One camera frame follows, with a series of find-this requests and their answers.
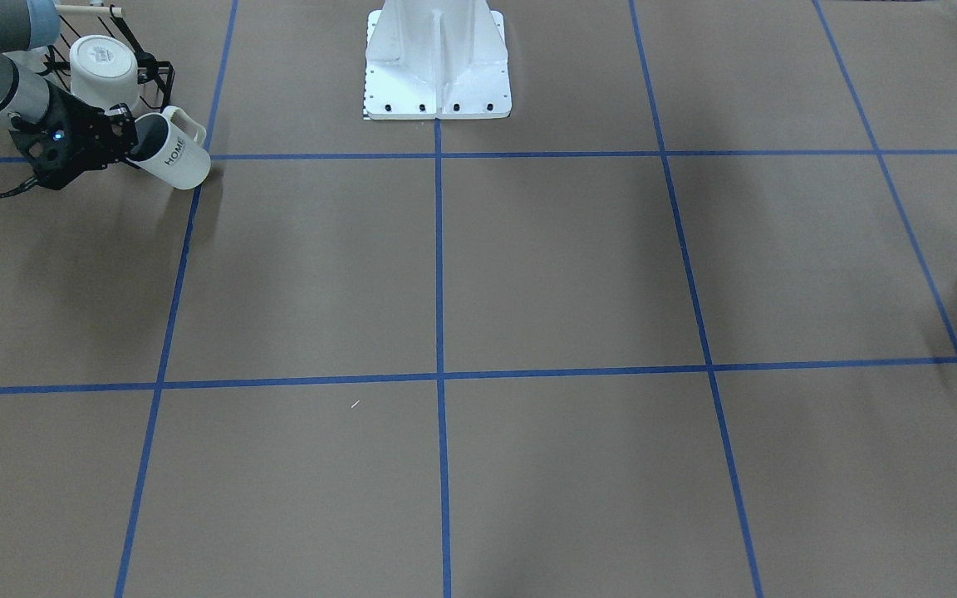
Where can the white HOME mug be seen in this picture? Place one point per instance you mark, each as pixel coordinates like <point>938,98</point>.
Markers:
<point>170,147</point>

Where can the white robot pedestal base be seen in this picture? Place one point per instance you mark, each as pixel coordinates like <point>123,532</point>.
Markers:
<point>436,60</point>

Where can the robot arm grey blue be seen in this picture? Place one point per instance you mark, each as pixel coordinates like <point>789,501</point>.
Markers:
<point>24,26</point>

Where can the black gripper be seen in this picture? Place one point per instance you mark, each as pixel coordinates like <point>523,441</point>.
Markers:
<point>80,122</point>

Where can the white mug on rack lower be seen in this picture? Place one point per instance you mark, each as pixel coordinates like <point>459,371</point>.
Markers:
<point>104,73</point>

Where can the black wire mug rack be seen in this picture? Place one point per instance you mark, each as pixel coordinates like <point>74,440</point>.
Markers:
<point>109,19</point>

